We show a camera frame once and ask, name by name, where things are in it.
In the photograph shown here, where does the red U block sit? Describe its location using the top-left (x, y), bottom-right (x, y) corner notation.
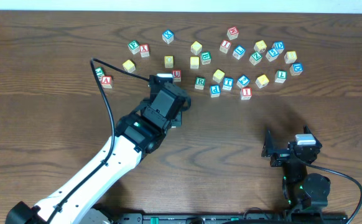
top-left (172, 70), bottom-right (182, 82)

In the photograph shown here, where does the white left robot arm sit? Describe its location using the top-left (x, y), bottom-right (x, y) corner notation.
top-left (5, 73), bottom-right (191, 224)

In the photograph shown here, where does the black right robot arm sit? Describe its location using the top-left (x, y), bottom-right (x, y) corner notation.
top-left (261, 126), bottom-right (330, 212)

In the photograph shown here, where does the yellow O block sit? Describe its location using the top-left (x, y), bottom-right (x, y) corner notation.
top-left (164, 55), bottom-right (174, 68)

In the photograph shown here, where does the green R block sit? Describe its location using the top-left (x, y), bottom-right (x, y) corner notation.
top-left (195, 77), bottom-right (206, 90)

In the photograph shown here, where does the red Y block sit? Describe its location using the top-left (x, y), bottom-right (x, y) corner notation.
top-left (139, 44), bottom-right (150, 57)

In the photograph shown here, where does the yellow block far left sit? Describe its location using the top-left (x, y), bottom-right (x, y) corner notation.
top-left (123, 60), bottom-right (136, 73)

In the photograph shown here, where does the blue P block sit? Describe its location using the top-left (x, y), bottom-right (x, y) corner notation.
top-left (210, 85), bottom-right (221, 98)

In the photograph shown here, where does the yellow block beside B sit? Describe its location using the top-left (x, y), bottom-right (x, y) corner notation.
top-left (190, 56), bottom-right (200, 69)

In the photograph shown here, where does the green F block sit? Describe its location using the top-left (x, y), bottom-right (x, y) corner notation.
top-left (128, 40), bottom-right (140, 55)

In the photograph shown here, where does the blue X block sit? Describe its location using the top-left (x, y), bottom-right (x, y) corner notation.
top-left (162, 30), bottom-right (174, 44)

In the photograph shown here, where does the yellow block centre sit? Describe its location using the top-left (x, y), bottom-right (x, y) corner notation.
top-left (213, 69), bottom-right (225, 83)

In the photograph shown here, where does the yellow block rear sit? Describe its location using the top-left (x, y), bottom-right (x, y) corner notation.
top-left (190, 41), bottom-right (203, 55)

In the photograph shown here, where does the blue T block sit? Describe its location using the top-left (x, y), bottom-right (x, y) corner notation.
top-left (223, 77), bottom-right (234, 91)

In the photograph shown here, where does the green B block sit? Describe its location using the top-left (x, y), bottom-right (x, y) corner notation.
top-left (200, 51), bottom-right (211, 65)

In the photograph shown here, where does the red A block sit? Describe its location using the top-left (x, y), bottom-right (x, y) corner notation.
top-left (101, 76), bottom-right (113, 89)

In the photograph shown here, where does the red i block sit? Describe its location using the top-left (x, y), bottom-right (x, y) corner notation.
top-left (220, 40), bottom-right (231, 54)
top-left (240, 87), bottom-right (253, 100)

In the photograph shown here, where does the green 7 block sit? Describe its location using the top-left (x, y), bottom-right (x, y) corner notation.
top-left (274, 70), bottom-right (287, 83)

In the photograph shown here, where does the green J block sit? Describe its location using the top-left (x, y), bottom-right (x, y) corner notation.
top-left (95, 67), bottom-right (105, 82)

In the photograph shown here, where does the blue D block front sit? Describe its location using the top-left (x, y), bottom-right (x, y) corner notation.
top-left (290, 63), bottom-right (304, 76)

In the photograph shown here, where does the blue d block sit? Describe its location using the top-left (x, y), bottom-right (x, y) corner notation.
top-left (272, 41), bottom-right (285, 54)
top-left (290, 63), bottom-right (304, 76)

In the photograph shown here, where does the blue 2 block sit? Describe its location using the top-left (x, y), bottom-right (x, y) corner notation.
top-left (236, 75), bottom-right (250, 88)

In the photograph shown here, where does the yellow pen picture block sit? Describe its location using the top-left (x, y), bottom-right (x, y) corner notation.
top-left (255, 74), bottom-right (269, 88)

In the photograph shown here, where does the red I block rear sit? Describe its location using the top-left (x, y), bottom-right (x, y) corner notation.
top-left (220, 40), bottom-right (231, 54)

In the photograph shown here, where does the yellow block right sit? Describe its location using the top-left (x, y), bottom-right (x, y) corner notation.
top-left (284, 51), bottom-right (297, 64)

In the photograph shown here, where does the blue L block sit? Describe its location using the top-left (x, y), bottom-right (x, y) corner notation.
top-left (233, 45), bottom-right (246, 60)

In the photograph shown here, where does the blue 5 block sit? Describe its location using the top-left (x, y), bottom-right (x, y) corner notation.
top-left (266, 48), bottom-right (279, 62)

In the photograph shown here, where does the red H block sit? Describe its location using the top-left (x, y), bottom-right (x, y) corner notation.
top-left (226, 26), bottom-right (239, 40)

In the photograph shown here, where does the green Z block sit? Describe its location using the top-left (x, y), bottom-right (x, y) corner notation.
top-left (249, 52), bottom-right (262, 65)

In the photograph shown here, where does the blue D block rear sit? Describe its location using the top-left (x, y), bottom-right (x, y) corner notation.
top-left (272, 41), bottom-right (285, 54)

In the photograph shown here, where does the yellow monkey picture block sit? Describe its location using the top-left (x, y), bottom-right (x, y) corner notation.
top-left (254, 40), bottom-right (267, 54)

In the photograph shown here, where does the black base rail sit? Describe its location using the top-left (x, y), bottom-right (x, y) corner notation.
top-left (84, 203), bottom-right (350, 224)

